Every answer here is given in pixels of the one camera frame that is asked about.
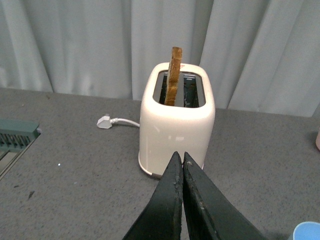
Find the cream white toaster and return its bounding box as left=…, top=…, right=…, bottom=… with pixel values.
left=138, top=62, right=216, bottom=178

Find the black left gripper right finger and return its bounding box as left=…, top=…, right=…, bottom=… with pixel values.
left=183, top=152, right=265, bottom=240

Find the light blue plastic cup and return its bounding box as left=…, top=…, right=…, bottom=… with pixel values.
left=292, top=221, right=320, bottom=240

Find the white power plug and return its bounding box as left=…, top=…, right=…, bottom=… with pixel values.
left=96, top=115, right=113, bottom=129

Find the grey-white curtain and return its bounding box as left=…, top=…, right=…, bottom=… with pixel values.
left=0, top=0, right=320, bottom=117

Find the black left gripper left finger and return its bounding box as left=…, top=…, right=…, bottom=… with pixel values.
left=123, top=152, right=183, bottom=240

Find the pink plastic bowl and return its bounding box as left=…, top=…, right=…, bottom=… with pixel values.
left=315, top=132, right=320, bottom=150

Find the toasted bread slice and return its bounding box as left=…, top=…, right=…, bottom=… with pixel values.
left=164, top=46, right=183, bottom=106

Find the white power cable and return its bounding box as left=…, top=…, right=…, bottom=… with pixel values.
left=111, top=117, right=141, bottom=127

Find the green dish rack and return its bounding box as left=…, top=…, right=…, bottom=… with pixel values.
left=0, top=119, right=41, bottom=178

